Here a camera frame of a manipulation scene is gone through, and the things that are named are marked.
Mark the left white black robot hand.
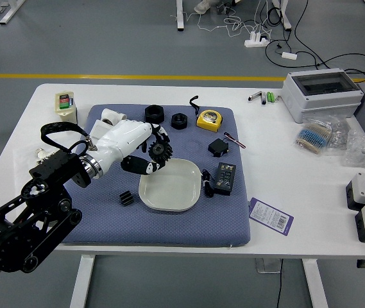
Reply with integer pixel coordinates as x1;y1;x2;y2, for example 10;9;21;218
87;118;174;176

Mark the big black gear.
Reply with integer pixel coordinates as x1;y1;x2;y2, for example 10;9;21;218
148;141;173;166

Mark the small black gear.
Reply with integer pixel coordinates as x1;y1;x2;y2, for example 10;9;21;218
119;190;135;208

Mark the large black hex nut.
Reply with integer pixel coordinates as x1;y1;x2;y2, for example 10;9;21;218
144;104;166;125

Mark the small black hex nut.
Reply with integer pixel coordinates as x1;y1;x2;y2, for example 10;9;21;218
170;112;189;130

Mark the white pipe tee fitting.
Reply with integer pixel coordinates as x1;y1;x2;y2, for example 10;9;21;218
100;108;128;126

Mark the white square plate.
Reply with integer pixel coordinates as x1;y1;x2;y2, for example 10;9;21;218
138;158;201;212

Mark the yellow tape measure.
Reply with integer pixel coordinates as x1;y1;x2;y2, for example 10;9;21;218
188;95;224;133

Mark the blue-grey cushion mat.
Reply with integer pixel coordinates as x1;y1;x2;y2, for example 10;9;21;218
52;103;251;247

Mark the clear printed plastic bag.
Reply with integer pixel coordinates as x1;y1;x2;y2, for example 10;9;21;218
12;146;47;180

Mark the black digital display module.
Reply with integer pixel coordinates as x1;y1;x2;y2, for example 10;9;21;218
213;162;237;196

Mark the white table leg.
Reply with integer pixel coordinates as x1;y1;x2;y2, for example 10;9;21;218
302;258;329;308
69;255;96;308

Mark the person's white shoe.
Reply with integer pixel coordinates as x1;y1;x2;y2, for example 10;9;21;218
194;0;214;14

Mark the white power strip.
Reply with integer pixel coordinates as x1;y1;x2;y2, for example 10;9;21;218
244;31;271;48

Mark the purple label card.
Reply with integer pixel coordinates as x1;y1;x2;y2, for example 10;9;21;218
248;196;294;237

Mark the bag of blue resistors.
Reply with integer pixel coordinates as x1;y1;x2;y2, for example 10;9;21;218
294;117;340;157

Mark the bag of clear components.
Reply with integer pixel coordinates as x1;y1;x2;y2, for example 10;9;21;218
326;115;352;155

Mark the cream switch box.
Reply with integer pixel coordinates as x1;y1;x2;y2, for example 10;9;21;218
55;91;79;125

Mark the black servo with wires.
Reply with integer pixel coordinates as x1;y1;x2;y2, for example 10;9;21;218
208;132;247;158

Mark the black tied cable bundle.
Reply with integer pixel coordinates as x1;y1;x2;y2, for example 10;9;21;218
201;169;216;198

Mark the white floor cable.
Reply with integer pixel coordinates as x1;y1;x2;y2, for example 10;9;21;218
169;0;273;38

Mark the grey under-table bracket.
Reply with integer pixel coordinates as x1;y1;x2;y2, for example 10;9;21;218
255;257;282;274

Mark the grey electrical enclosure box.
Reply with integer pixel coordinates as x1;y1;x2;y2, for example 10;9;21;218
280;67;365;124

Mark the black floor cable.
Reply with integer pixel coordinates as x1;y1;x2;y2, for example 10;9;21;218
264;0;365;85

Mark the black hanging cable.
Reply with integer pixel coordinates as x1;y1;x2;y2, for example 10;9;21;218
275;258;284;308

